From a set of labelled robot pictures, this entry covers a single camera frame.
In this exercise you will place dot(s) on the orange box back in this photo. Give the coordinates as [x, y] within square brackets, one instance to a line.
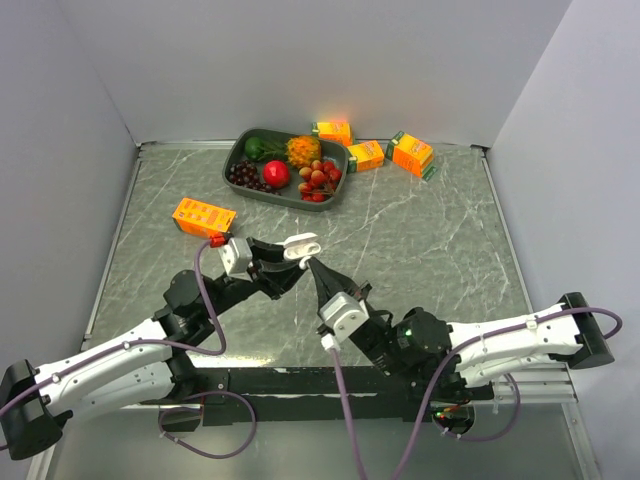
[339, 132]

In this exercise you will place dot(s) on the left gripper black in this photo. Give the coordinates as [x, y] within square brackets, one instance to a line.
[276, 275]

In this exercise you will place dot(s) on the orange spiky fruit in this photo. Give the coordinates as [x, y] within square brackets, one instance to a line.
[302, 151]

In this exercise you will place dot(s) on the white charging case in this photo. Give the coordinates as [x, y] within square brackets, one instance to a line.
[302, 245]

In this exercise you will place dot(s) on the green herb sprig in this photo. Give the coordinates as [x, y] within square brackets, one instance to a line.
[272, 150]

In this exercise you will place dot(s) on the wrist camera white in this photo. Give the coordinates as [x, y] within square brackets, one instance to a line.
[341, 316]
[235, 254]

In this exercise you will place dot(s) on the aluminium frame left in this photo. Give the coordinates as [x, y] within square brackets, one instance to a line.
[39, 465]

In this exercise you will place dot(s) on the orange box middle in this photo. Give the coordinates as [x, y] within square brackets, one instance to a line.
[365, 156]

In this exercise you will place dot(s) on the orange box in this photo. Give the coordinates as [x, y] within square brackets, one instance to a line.
[339, 132]
[411, 154]
[200, 219]
[365, 156]

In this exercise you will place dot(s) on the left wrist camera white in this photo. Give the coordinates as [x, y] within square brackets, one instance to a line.
[235, 254]

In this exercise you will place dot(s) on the orange box front left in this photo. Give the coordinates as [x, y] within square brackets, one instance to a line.
[200, 219]

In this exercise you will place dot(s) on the dark grey fruit tray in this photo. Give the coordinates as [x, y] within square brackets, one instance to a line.
[289, 195]

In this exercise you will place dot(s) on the red pomegranate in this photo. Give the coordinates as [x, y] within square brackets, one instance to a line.
[276, 174]

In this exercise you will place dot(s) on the orange box right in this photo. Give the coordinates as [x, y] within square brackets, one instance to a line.
[411, 154]

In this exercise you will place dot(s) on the dark grape bunch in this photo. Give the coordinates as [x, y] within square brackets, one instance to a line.
[245, 174]

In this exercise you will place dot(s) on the green fruit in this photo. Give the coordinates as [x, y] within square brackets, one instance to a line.
[254, 148]

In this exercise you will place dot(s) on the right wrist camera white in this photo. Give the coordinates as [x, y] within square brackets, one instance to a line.
[341, 316]

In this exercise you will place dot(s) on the white earbud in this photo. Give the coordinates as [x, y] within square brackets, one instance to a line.
[305, 263]

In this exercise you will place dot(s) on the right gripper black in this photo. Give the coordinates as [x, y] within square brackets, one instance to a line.
[330, 284]

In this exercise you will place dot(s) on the red lychee bunch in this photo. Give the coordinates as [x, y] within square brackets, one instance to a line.
[320, 181]

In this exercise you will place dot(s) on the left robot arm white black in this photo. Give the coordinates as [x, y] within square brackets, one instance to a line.
[151, 360]

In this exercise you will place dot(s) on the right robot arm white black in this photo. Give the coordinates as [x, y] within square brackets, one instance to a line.
[454, 355]

